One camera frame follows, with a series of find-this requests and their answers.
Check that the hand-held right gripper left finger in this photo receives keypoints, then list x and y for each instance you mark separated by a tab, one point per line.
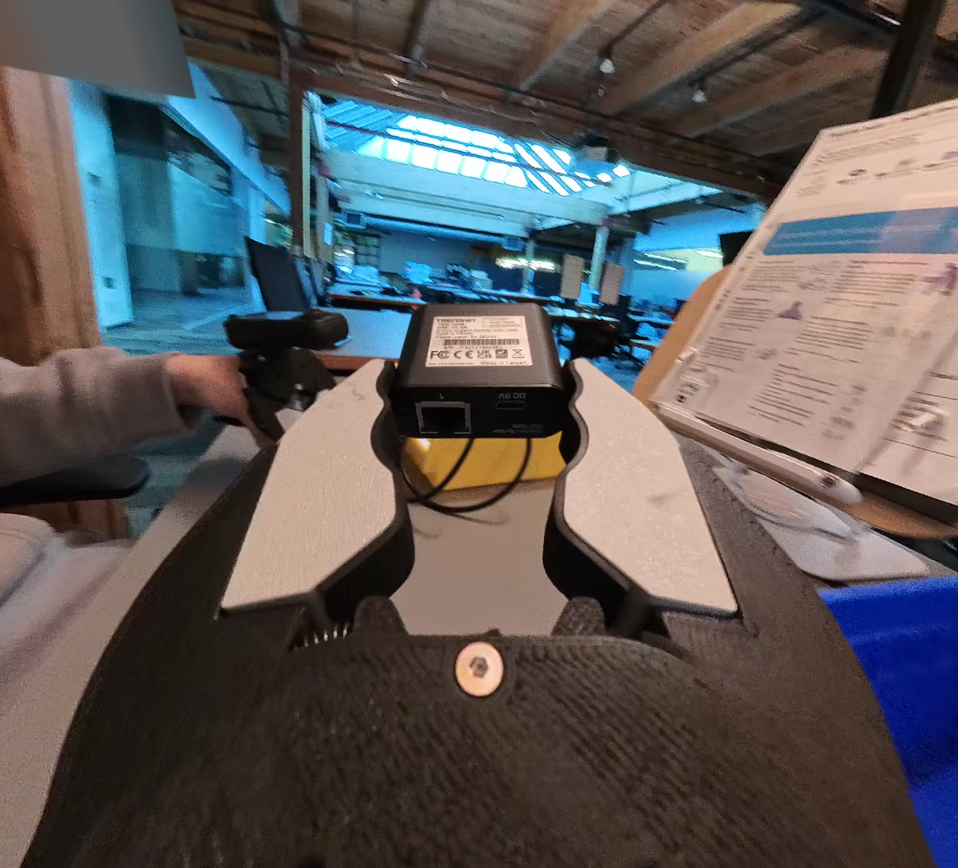
314	493

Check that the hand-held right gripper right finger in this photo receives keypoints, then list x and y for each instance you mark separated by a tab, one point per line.
644	501

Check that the yellow plastic bin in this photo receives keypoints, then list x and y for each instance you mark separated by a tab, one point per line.
494	464

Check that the black network adapter box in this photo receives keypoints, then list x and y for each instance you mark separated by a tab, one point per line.
479	344

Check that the person's left forearm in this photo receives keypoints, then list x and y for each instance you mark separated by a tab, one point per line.
82	404

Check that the grey desk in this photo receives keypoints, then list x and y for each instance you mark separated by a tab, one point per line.
479	568

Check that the person's left hand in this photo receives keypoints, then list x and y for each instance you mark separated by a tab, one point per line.
213	385

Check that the black office chair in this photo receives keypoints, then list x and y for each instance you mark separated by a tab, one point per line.
278	276

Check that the instruction sheet on stand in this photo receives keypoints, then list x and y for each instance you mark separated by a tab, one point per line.
823	538

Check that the brown notice board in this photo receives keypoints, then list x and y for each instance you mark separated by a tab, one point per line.
572	276
610	282

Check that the instruction sheet with blue banner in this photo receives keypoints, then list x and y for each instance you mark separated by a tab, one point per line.
816	344

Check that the black chair armrest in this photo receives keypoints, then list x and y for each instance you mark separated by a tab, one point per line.
75	482

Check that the person's grey clothed torso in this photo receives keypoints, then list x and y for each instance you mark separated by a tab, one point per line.
52	576

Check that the blue plastic bin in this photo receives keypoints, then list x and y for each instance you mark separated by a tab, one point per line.
898	658

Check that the plain printed instruction sheet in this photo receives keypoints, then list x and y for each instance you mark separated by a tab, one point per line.
861	164

